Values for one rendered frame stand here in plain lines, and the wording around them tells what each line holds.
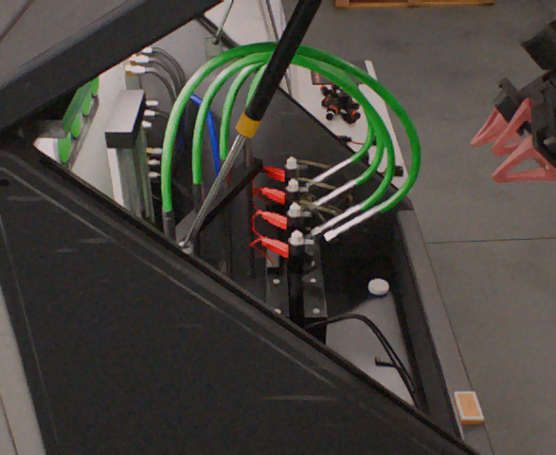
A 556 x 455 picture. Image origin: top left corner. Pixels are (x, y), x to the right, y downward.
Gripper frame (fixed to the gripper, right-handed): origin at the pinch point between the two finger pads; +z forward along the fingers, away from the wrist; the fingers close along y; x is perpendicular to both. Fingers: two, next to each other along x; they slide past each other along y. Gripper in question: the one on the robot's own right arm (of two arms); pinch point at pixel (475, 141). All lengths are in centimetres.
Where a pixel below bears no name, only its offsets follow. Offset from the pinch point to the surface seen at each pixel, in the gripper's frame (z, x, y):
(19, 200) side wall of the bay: 17, 59, 45
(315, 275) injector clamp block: 32.8, 12.1, 1.0
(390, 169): 10.7, 7.7, 7.4
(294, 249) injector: 26.7, 20.0, 10.2
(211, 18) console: 24, -12, 44
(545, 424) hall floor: 61, -55, -111
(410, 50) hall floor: 106, -360, -64
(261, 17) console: 18.3, -14.3, 37.4
